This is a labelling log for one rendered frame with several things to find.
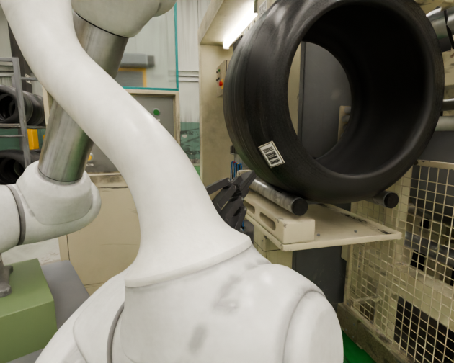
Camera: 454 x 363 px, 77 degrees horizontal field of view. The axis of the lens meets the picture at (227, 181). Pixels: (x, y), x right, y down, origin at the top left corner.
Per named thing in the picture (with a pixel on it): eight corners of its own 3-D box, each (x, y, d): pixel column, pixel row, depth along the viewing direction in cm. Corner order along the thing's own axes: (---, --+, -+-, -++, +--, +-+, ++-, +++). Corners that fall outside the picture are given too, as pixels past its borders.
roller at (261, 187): (251, 191, 105) (245, 181, 104) (261, 185, 106) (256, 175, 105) (297, 219, 72) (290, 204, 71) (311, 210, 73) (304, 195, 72)
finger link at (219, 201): (194, 230, 46) (189, 223, 45) (225, 191, 54) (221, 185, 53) (211, 227, 43) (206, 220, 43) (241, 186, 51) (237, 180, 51)
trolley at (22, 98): (27, 198, 469) (12, 75, 436) (69, 197, 482) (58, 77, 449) (-24, 224, 340) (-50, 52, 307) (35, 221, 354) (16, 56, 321)
